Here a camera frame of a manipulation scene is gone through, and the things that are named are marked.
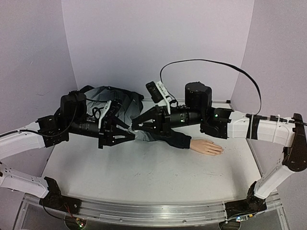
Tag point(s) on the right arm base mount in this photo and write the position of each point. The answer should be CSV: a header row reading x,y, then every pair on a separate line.
x,y
249,206

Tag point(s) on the mannequin hand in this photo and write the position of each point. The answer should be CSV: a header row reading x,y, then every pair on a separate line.
x,y
205,147

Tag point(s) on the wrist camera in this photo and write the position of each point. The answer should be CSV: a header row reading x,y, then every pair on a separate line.
x,y
159,95
105,113

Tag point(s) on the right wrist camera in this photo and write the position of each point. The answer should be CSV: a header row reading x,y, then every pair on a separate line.
x,y
159,95

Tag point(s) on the grey and black jacket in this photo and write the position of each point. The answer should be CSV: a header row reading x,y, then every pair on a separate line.
x,y
131,108

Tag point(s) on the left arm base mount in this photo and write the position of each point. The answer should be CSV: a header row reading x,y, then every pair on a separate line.
x,y
57,201

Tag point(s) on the aluminium front rail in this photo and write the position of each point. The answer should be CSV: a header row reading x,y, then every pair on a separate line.
x,y
154,215

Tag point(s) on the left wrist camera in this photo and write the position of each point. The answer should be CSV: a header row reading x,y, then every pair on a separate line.
x,y
105,113

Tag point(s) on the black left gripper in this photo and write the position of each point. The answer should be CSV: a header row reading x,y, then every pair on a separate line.
x,y
108,133

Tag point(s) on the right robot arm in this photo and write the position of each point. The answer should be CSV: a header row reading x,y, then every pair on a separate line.
x,y
226,123

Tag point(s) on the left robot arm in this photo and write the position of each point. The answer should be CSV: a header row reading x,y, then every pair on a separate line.
x,y
71,117

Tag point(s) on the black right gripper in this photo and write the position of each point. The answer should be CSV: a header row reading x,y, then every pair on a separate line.
x,y
163,121

